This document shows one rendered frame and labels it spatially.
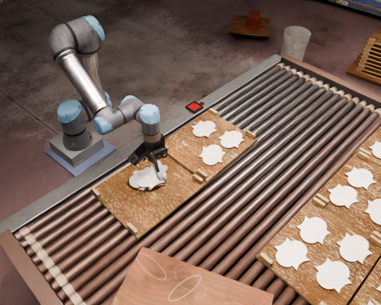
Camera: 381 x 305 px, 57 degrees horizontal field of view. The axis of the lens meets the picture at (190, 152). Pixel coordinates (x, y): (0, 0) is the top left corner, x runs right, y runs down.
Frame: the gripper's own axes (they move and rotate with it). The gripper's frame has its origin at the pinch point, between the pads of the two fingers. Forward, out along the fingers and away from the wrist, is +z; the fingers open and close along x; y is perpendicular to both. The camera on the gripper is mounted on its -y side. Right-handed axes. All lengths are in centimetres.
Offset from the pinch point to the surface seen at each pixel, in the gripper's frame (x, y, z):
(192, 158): 1.8, 24.5, 7.9
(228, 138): 2.7, 48.0, 7.1
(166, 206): -15.8, -1.9, 7.8
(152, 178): -0.9, -0.2, 4.5
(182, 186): -10.3, 10.4, 7.8
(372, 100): -19, 142, 8
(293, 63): 37, 131, 8
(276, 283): -69, 15, 9
